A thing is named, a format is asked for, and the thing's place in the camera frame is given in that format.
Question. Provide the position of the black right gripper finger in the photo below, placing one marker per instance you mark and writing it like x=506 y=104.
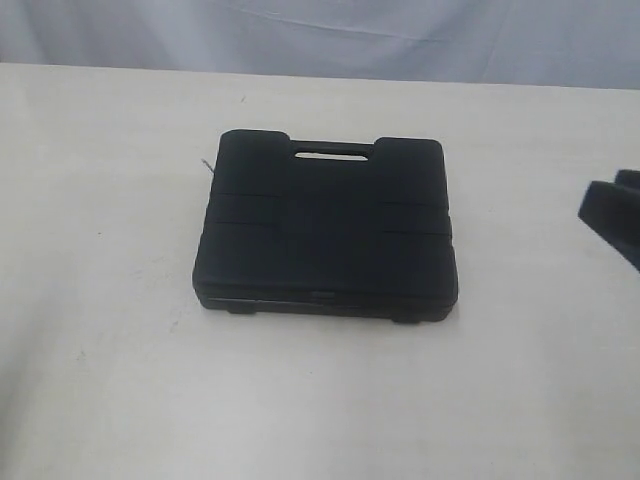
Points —
x=611 y=210
x=629 y=177

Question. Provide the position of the black plastic tool case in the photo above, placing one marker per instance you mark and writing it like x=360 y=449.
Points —
x=333 y=228

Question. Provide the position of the yellow tape measure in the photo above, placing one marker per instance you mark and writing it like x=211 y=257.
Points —
x=207 y=165

